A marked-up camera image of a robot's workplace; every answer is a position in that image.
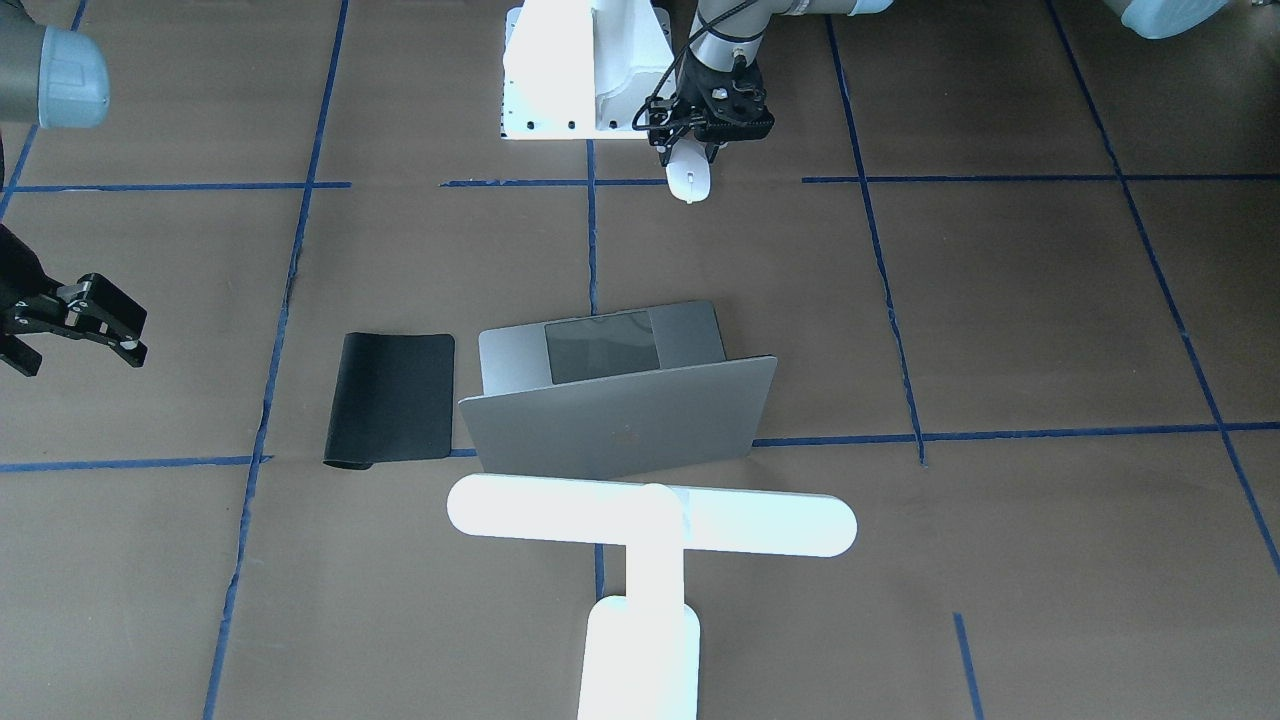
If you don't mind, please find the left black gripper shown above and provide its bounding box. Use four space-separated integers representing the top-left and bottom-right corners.
645 55 774 167

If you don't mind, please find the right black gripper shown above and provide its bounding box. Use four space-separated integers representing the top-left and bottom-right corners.
0 225 148 377

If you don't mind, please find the white computer mouse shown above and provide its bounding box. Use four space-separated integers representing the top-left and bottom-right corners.
664 141 710 204

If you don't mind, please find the grey laptop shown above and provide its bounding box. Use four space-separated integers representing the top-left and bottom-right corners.
460 300 778 479

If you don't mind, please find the black pad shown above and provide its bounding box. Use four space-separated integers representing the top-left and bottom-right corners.
323 332 454 471

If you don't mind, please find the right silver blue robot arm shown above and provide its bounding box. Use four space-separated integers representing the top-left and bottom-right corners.
1 1 148 377

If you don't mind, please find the white desk lamp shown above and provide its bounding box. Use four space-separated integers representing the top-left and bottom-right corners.
445 473 858 719

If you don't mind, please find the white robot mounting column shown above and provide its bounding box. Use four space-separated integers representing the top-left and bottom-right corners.
500 1 675 141

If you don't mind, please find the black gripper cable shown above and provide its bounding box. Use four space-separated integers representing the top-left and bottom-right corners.
632 0 771 136

